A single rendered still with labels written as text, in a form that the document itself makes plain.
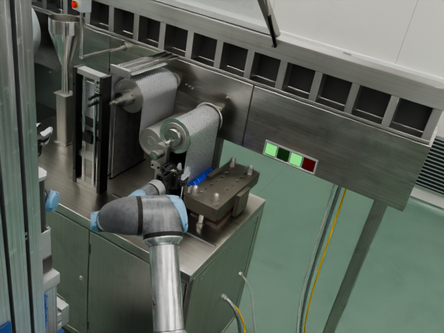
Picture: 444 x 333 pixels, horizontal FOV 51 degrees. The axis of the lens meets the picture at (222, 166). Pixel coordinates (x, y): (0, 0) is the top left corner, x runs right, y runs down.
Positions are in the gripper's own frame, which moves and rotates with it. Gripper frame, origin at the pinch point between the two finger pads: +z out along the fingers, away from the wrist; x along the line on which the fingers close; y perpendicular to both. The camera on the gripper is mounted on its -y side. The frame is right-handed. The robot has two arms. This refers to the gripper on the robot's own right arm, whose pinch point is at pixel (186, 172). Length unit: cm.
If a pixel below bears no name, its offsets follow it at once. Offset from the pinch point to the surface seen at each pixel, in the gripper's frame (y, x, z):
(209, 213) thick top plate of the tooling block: -9.4, -16.7, -6.4
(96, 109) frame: 20.2, 37.4, -14.6
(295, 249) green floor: -109, -28, 125
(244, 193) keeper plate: -7.0, -21.9, 13.9
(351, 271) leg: -45, -74, 46
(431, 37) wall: 33, -53, 263
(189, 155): 8.6, -0.2, -0.3
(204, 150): 6.2, -0.2, 12.3
